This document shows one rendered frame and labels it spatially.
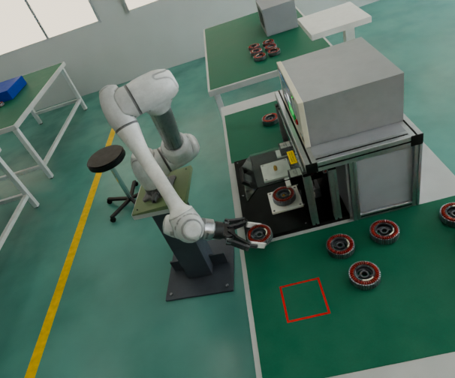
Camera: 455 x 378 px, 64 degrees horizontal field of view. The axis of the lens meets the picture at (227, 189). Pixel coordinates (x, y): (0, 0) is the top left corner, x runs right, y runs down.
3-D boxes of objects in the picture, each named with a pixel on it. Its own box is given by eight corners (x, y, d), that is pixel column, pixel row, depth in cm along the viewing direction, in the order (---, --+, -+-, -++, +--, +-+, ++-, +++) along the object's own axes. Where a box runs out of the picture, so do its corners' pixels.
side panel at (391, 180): (354, 220, 160) (348, 163, 140) (351, 216, 163) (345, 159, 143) (419, 204, 157) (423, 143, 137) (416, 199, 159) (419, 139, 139)
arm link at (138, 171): (140, 182, 219) (122, 154, 206) (167, 167, 221) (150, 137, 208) (146, 195, 206) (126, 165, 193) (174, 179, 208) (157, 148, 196)
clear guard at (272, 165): (247, 202, 150) (243, 191, 147) (241, 168, 169) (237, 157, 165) (326, 181, 146) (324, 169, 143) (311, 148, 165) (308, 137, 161)
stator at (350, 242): (327, 260, 149) (326, 255, 146) (326, 239, 157) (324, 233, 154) (356, 259, 145) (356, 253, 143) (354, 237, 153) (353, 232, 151)
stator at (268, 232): (249, 250, 157) (247, 245, 155) (246, 232, 166) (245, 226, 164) (275, 244, 156) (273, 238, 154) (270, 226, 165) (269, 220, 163)
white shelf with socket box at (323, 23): (320, 104, 241) (311, 34, 213) (307, 82, 270) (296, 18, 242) (374, 88, 237) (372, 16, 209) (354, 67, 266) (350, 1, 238)
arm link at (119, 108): (112, 130, 143) (143, 114, 145) (87, 90, 142) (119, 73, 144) (117, 136, 156) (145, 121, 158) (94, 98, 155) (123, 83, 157)
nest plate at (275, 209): (272, 214, 174) (272, 213, 173) (267, 194, 186) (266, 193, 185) (303, 206, 172) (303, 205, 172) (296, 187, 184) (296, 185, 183)
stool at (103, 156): (102, 226, 335) (69, 179, 301) (112, 192, 374) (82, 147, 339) (158, 211, 329) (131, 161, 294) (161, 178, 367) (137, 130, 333)
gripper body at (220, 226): (211, 229, 161) (231, 231, 163) (212, 243, 155) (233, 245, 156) (215, 216, 157) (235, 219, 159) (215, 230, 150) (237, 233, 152)
